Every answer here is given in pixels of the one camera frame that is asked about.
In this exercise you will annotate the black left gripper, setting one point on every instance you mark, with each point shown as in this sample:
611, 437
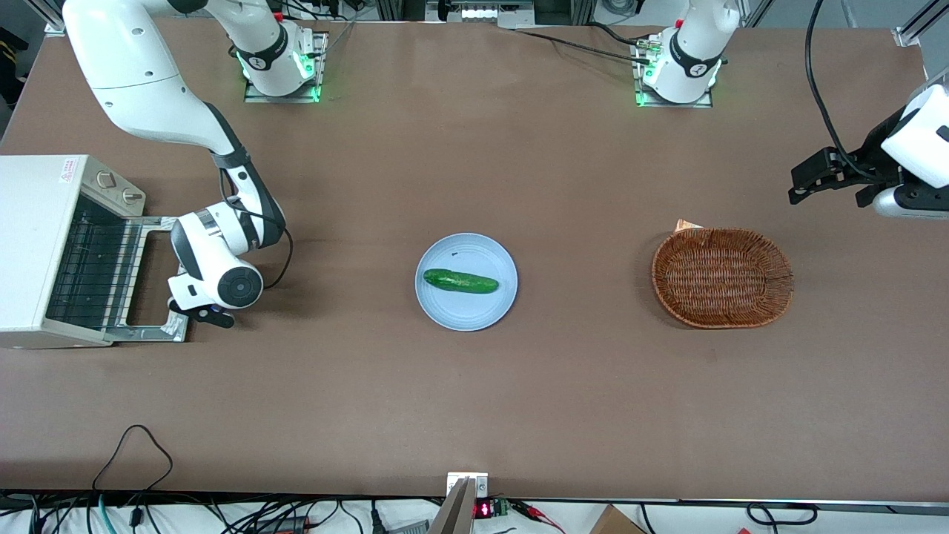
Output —
869, 158

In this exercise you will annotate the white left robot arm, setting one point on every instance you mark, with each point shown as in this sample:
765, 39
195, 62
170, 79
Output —
689, 52

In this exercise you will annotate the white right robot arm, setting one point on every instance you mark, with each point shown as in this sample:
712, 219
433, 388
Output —
141, 81

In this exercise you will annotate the silver oven control knob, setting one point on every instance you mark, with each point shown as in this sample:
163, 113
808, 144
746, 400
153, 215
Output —
104, 179
133, 196

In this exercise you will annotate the white toaster oven body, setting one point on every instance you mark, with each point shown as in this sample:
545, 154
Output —
30, 245

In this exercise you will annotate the brown wicker basket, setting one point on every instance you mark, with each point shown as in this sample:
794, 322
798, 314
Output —
723, 278

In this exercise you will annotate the beige paper tag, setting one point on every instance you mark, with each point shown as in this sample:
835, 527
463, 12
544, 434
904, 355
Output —
686, 225

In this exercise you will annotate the green cucumber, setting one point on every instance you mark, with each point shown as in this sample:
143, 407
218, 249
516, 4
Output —
460, 281

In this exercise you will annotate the light blue round plate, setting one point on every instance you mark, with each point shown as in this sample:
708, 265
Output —
474, 311

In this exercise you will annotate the grey power strip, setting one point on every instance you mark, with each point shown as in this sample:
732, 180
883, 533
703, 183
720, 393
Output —
408, 528

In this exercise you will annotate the red digit display module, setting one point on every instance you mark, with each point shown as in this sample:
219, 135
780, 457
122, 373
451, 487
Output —
483, 509

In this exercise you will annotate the red clip leads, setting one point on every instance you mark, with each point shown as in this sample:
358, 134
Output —
537, 513

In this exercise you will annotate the cardboard box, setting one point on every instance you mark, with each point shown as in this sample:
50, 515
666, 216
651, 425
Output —
615, 521

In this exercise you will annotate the aluminium frame profile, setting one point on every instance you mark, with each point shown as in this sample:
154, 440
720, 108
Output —
919, 22
52, 18

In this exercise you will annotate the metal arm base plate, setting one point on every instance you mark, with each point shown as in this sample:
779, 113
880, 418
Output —
639, 70
320, 67

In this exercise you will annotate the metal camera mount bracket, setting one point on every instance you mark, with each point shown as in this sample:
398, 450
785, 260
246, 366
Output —
465, 489

